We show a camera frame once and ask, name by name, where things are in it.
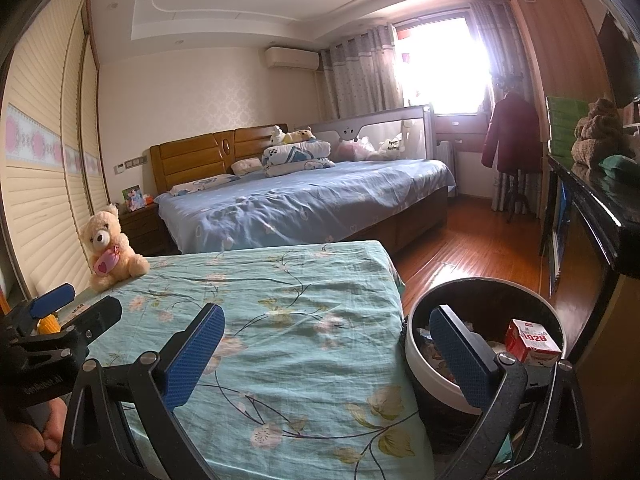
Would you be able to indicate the black television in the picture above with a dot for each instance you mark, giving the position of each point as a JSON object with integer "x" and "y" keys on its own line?
{"x": 620, "y": 60}

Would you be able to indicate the white plush with black print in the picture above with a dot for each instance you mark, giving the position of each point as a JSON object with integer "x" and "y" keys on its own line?
{"x": 391, "y": 147}

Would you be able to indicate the white radiator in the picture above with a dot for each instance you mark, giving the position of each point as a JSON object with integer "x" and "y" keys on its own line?
{"x": 445, "y": 155}

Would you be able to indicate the black trash bin white rim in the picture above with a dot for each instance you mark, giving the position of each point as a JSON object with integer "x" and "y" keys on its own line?
{"x": 425, "y": 365}

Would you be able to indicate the brown plush toy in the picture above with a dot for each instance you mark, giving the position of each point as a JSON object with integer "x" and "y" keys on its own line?
{"x": 597, "y": 132}

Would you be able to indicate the stack of green boxes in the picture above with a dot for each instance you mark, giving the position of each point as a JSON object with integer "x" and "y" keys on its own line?
{"x": 565, "y": 125}

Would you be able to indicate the dark red coat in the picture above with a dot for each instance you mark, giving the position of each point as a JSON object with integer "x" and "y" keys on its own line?
{"x": 510, "y": 132}

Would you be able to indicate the pink plastic bag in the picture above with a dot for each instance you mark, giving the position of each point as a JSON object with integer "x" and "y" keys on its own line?
{"x": 352, "y": 150}

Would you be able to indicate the tall wooden wardrobe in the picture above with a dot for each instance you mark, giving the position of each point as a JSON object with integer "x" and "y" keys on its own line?
{"x": 550, "y": 50}

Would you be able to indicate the wooden nightstand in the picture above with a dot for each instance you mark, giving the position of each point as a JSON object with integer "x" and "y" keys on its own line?
{"x": 142, "y": 227}

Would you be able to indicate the bed with floral green sheet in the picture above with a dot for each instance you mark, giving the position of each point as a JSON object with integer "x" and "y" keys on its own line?
{"x": 300, "y": 335}

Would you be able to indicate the white plush toy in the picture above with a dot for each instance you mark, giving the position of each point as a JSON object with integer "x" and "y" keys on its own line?
{"x": 277, "y": 135}

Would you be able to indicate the wall switch panel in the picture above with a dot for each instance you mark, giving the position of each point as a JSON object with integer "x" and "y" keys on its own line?
{"x": 131, "y": 163}

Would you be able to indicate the cream sliding wardrobe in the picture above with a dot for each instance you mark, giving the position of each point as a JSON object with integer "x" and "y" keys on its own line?
{"x": 45, "y": 160}

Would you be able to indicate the green cloth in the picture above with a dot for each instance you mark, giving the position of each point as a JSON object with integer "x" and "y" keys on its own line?
{"x": 615, "y": 165}

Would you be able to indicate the wooden headboard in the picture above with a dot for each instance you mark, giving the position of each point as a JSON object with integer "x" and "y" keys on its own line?
{"x": 195, "y": 157}

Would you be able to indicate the cream teddy bear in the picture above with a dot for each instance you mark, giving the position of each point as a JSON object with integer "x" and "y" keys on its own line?
{"x": 107, "y": 250}

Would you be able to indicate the bed with blue sheet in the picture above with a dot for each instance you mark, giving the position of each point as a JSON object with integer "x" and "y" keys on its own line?
{"x": 300, "y": 200}

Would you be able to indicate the grey dotted curtain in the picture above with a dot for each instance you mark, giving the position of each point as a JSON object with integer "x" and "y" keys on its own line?
{"x": 360, "y": 75}
{"x": 500, "y": 50}

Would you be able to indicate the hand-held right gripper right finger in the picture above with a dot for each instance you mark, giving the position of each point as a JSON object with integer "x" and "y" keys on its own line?
{"x": 462, "y": 360}

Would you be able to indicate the yellow ribbed object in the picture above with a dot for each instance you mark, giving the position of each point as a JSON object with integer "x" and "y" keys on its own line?
{"x": 47, "y": 324}

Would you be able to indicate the black cabinet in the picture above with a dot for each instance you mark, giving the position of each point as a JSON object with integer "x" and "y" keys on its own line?
{"x": 590, "y": 210}

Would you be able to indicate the small white pillow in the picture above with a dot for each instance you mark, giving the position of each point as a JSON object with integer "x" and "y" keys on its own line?
{"x": 245, "y": 165}

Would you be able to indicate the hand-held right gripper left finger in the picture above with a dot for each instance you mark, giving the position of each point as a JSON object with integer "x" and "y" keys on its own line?
{"x": 192, "y": 355}

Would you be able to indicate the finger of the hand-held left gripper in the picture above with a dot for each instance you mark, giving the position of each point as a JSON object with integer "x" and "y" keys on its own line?
{"x": 50, "y": 297}
{"x": 95, "y": 316}

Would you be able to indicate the white air conditioner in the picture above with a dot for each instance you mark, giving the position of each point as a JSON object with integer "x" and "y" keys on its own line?
{"x": 292, "y": 57}

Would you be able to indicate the flat blue printed pillow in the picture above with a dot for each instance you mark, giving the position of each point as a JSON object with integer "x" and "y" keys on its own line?
{"x": 197, "y": 185}

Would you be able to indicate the person's left hand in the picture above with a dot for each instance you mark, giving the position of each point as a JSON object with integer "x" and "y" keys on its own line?
{"x": 45, "y": 435}

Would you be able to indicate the photo frame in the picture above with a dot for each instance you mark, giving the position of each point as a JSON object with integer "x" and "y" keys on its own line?
{"x": 132, "y": 197}

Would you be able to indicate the pink card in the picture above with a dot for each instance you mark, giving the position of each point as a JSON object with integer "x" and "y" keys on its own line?
{"x": 80, "y": 307}

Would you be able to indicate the yellow plush toy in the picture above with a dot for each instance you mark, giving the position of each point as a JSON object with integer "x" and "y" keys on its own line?
{"x": 300, "y": 135}

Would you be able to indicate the bright window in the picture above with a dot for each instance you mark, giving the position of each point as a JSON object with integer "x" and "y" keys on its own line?
{"x": 442, "y": 65}

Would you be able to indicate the coat stand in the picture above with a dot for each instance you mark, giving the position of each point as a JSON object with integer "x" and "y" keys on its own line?
{"x": 515, "y": 195}

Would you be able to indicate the red and white box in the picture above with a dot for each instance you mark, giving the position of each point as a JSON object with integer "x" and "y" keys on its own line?
{"x": 530, "y": 342}

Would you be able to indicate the grey bed guard rail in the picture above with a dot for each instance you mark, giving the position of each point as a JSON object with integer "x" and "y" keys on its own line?
{"x": 370, "y": 135}

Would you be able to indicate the folded blue white quilt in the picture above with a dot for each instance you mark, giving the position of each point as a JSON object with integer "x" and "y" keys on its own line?
{"x": 297, "y": 155}

